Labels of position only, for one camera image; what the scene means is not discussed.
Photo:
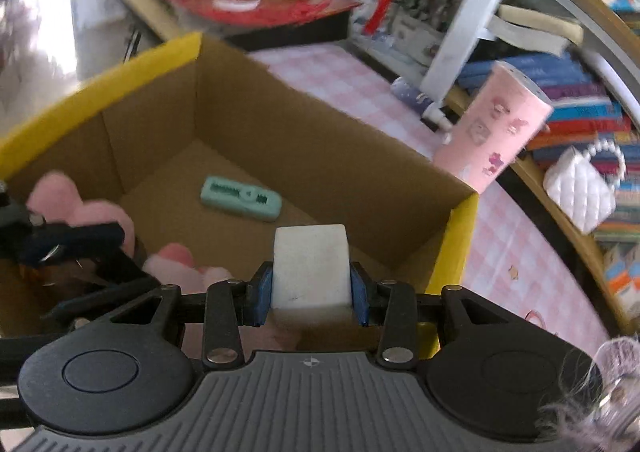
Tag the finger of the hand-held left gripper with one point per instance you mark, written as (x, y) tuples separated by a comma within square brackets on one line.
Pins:
[(75, 236), (115, 289)]

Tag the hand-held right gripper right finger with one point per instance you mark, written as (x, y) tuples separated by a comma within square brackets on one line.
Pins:
[(359, 297)]

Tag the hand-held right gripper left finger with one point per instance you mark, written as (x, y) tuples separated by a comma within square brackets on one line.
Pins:
[(262, 294)]

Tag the white foam block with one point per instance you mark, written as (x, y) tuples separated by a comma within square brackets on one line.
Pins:
[(310, 267)]

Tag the pink plush toy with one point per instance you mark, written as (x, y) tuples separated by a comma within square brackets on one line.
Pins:
[(172, 264)]

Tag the yellow cardboard box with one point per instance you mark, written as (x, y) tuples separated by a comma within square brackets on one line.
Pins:
[(300, 146)]

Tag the teal plastic case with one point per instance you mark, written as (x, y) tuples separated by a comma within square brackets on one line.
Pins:
[(240, 199)]

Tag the purple glue bottle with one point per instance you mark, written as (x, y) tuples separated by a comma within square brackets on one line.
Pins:
[(407, 91)]

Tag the pink printed tube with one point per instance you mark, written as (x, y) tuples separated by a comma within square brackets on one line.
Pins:
[(490, 126)]

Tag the white quilted handbag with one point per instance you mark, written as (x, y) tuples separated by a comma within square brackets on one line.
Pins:
[(575, 192)]

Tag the pale purple fuzzy cloth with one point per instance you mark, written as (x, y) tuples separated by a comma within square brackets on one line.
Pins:
[(600, 392)]

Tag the orange white small box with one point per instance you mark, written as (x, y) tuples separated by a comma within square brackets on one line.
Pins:
[(620, 277)]

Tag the brush holder with brushes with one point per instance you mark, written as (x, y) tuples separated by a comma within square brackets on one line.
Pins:
[(425, 19)]

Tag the row of colourful books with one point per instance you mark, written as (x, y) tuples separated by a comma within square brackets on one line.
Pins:
[(575, 106)]

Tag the beige book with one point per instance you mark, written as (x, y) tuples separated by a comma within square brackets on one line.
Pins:
[(540, 29)]

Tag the white shelf post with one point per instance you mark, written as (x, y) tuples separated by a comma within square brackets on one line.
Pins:
[(475, 6)]

